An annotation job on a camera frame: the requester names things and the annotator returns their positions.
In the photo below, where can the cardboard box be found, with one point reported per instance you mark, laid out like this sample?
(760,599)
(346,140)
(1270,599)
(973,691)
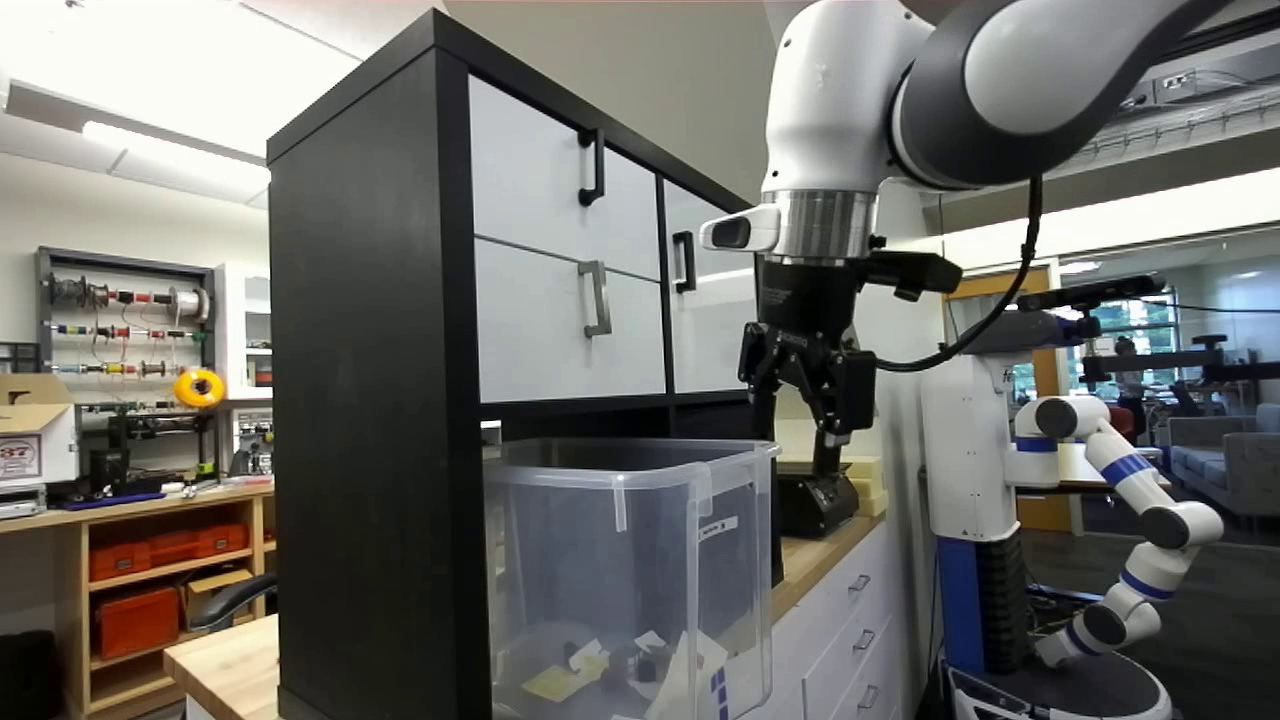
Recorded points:
(34,440)

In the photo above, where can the black cube shelf cabinet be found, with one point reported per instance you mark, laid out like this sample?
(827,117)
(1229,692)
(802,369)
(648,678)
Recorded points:
(363,402)

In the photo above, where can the white paper with colour squares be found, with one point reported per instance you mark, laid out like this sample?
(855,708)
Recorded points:
(684,681)

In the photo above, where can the wall tool board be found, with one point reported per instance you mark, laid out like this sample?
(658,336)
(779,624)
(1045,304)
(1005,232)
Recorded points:
(127,320)

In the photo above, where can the black machine on workbench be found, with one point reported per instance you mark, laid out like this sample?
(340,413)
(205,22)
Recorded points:
(133,453)

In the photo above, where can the small red bin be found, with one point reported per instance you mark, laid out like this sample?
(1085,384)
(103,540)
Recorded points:
(139,620)

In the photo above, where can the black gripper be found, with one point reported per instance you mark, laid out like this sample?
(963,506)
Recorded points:
(806,301)

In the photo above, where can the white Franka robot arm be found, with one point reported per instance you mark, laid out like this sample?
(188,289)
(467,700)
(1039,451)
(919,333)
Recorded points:
(855,92)

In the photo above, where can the white blue mobile robot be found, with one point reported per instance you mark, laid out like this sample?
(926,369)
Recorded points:
(964,453)

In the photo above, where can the white camera on arm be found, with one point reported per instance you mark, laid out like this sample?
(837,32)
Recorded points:
(743,228)

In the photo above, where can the wooden workbench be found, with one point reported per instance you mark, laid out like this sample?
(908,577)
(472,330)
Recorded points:
(67,603)

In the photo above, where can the long red bin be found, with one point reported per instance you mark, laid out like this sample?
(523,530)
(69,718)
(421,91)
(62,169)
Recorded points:
(161,551)

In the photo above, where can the black device on counter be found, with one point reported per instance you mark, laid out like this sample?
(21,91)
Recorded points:
(818,506)

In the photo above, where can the white cabinet door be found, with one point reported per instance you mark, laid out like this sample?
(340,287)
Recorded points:
(703,340)

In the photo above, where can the yellow white label strip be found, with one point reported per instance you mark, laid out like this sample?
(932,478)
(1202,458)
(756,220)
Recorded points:
(565,675)

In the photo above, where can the clear plastic storage box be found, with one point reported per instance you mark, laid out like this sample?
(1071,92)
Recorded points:
(603,561)

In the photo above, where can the yellow spool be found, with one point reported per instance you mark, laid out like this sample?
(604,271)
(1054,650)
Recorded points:
(203,388)

